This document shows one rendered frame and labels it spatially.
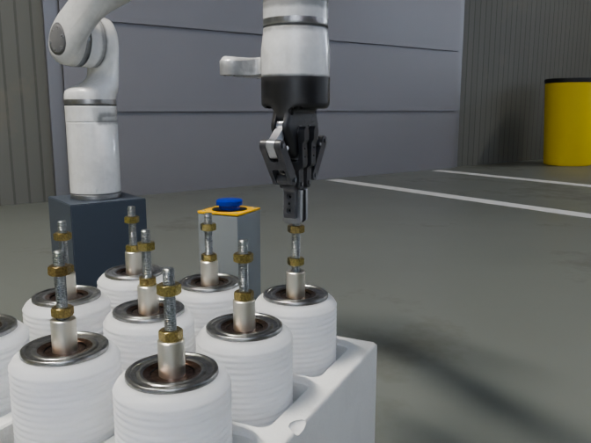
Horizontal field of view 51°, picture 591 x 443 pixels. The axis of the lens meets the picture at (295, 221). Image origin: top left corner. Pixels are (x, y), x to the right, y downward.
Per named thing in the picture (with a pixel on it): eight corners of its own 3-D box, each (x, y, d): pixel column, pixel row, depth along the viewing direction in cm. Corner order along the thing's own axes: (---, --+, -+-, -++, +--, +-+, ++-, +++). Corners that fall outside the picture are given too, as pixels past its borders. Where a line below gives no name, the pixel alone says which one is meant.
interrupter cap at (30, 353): (120, 356, 55) (120, 349, 55) (31, 378, 50) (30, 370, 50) (93, 331, 61) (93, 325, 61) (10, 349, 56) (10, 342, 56)
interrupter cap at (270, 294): (340, 296, 72) (340, 291, 72) (301, 313, 66) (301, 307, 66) (290, 285, 77) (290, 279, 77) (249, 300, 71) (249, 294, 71)
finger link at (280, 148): (260, 136, 64) (278, 174, 68) (254, 149, 63) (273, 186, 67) (284, 137, 63) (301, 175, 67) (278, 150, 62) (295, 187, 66)
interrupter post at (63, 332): (83, 353, 55) (80, 319, 55) (54, 360, 54) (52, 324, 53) (75, 345, 57) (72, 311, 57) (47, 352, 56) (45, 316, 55)
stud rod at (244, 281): (251, 314, 61) (250, 239, 59) (244, 316, 60) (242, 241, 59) (244, 312, 61) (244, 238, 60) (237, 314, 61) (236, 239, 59)
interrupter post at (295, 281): (310, 297, 72) (310, 270, 71) (297, 302, 70) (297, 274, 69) (294, 294, 73) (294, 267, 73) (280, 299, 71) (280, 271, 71)
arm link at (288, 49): (255, 80, 74) (255, 26, 73) (342, 78, 69) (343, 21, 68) (215, 76, 66) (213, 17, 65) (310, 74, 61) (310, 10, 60)
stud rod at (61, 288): (55, 333, 55) (49, 250, 54) (64, 330, 56) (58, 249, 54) (63, 335, 55) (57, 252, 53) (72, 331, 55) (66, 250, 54)
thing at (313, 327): (350, 435, 76) (353, 294, 72) (302, 471, 68) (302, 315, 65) (289, 411, 81) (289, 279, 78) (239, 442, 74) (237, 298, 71)
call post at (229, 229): (201, 405, 98) (196, 213, 92) (225, 388, 104) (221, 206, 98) (240, 415, 95) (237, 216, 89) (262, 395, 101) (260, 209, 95)
